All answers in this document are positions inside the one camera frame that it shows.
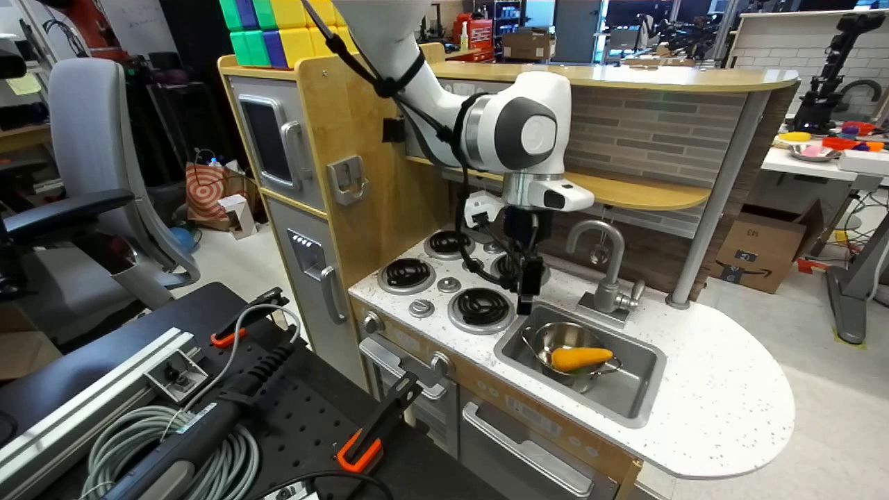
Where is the silver toy water dispenser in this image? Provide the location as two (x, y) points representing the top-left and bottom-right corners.
(325, 153), (370, 210)

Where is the silver toy faucet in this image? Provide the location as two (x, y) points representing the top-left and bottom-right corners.
(564, 217), (647, 321)

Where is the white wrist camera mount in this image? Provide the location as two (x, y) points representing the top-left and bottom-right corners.
(462, 188), (508, 232)

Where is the silver freezer door handle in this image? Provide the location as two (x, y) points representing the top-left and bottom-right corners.
(277, 120), (319, 198)

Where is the grey coiled cable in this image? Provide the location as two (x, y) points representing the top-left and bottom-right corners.
(77, 403), (264, 500)

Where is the stack of coloured foam blocks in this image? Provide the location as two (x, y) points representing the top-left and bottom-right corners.
(216, 0), (364, 71)

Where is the wooden toy kitchen unit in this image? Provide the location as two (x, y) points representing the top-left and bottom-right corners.
(216, 41), (801, 500)

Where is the silver oven door handle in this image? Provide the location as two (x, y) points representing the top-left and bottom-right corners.
(359, 334), (454, 393)

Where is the brown cardboard box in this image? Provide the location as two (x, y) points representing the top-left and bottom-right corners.
(711, 203), (825, 298)

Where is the aluminium extrusion rail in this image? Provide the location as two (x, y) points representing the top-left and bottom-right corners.
(0, 324), (197, 495)

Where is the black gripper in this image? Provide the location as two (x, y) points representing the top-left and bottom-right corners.
(486, 207), (548, 320)

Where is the red white patterned bag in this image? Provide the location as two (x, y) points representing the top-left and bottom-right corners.
(182, 162), (255, 232)

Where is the silver fridge door handle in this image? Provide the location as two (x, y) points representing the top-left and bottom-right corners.
(304, 263), (351, 324)

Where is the orange carrot toy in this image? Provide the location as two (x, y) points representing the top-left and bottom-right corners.
(545, 342), (616, 374)

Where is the black toy stove burner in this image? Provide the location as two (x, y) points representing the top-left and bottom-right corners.
(422, 228), (473, 262)
(379, 256), (439, 298)
(447, 287), (518, 337)

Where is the white background desk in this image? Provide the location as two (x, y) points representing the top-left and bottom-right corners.
(758, 135), (889, 346)

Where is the black clamp orange grip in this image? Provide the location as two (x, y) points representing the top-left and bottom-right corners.
(333, 373), (425, 477)

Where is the black clamp orange trigger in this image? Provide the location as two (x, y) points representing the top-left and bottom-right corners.
(209, 287), (293, 353)

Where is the silver metal pot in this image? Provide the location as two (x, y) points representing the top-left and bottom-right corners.
(519, 320), (622, 387)

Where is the silver cabinet drawer handle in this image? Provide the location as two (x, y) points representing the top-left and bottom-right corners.
(458, 400), (597, 500)

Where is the steel toy sink basin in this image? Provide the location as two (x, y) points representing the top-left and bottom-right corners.
(493, 299), (669, 430)

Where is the grey office chair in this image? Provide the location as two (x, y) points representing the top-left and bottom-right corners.
(0, 52), (204, 307)

